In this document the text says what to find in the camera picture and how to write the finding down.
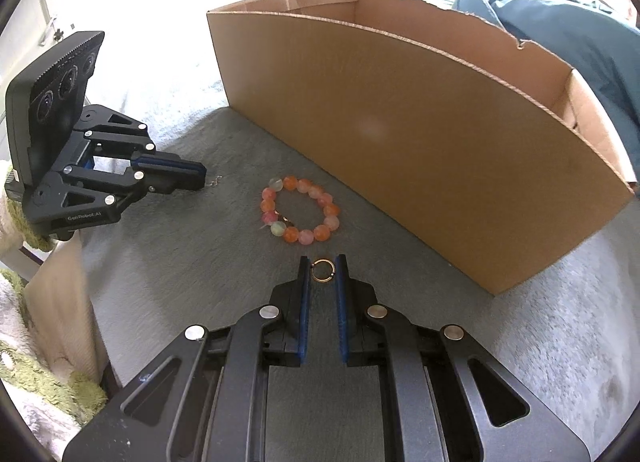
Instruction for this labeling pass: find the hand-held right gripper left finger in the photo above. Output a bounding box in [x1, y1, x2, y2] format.
[62, 256, 313, 462]

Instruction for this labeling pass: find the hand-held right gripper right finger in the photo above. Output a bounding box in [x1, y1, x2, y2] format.
[335, 254, 588, 462]

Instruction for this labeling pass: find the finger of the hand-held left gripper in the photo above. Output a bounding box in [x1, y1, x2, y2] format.
[75, 105, 207, 177]
[50, 166, 207, 209]

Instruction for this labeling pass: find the gold ring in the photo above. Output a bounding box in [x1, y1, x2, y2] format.
[310, 258, 335, 283]

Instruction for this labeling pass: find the orange bead bracelet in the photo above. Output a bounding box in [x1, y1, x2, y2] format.
[260, 176, 342, 246]

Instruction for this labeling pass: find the cardboard box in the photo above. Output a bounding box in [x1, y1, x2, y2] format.
[206, 0, 637, 297]

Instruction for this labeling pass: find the grey fleece blanket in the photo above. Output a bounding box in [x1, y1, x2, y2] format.
[75, 0, 640, 462]

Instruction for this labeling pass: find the beige bed base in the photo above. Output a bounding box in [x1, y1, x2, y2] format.
[30, 234, 113, 393]

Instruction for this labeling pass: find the white green fluffy robe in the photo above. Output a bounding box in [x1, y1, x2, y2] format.
[0, 267, 108, 438]

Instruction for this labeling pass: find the teal duvet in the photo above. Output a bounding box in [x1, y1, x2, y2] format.
[452, 0, 640, 130]

